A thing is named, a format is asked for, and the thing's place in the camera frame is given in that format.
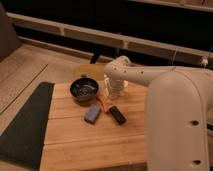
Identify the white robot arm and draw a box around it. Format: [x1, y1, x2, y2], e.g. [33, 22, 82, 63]
[104, 56, 213, 171]

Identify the dark ceramic bowl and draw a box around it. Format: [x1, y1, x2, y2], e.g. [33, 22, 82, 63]
[70, 77, 99, 102]

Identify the black table leg stand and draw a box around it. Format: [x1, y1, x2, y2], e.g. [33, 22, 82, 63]
[90, 53, 100, 64]

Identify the blue sponge block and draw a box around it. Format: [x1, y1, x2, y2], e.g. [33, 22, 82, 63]
[84, 105, 101, 124]

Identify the black rectangular block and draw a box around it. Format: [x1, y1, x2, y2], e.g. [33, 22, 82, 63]
[109, 106, 126, 125]

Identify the dark green floor mat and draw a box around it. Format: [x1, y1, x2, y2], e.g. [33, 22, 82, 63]
[0, 82, 54, 170]

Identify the grey sofa corner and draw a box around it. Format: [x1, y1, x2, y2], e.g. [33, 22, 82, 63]
[0, 3, 21, 62]

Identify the white cable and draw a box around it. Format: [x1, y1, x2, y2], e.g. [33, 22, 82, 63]
[169, 44, 213, 68]

